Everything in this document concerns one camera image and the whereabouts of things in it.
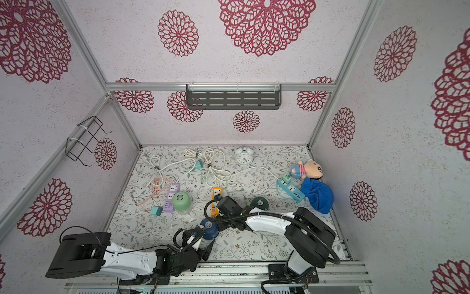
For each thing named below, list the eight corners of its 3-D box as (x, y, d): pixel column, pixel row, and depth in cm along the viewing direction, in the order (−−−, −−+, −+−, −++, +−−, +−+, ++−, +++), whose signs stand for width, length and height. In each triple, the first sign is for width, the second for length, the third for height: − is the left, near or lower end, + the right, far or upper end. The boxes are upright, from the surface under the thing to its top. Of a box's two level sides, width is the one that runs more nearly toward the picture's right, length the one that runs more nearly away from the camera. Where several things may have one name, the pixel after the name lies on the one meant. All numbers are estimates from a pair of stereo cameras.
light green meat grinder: (177, 215, 93) (171, 204, 84) (179, 202, 97) (174, 192, 88) (190, 215, 93) (185, 204, 84) (192, 202, 97) (187, 192, 88)
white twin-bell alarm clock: (236, 167, 112) (237, 153, 102) (235, 160, 116) (235, 146, 106) (252, 166, 113) (254, 152, 103) (250, 158, 117) (252, 144, 107)
